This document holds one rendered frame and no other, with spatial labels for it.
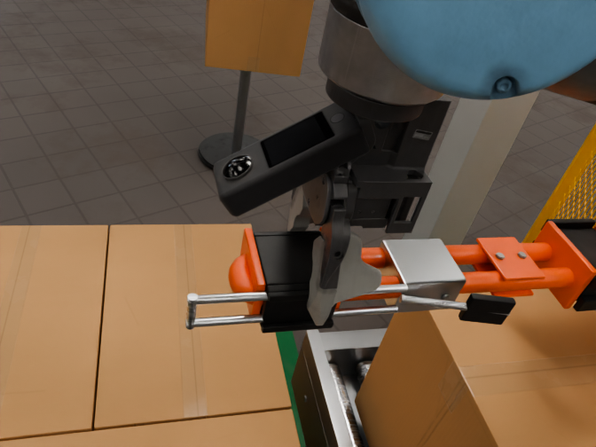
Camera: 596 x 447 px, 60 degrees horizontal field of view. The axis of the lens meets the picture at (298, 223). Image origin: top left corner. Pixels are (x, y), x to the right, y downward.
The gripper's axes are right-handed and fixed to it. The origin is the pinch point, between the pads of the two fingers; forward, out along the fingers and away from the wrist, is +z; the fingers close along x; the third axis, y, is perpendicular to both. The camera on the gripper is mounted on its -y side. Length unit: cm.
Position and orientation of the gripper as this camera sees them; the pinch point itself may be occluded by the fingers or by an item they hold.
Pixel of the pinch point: (300, 277)
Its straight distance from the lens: 48.5
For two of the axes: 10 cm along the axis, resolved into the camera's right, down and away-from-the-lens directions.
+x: -2.1, -6.6, 7.2
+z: -1.7, 7.5, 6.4
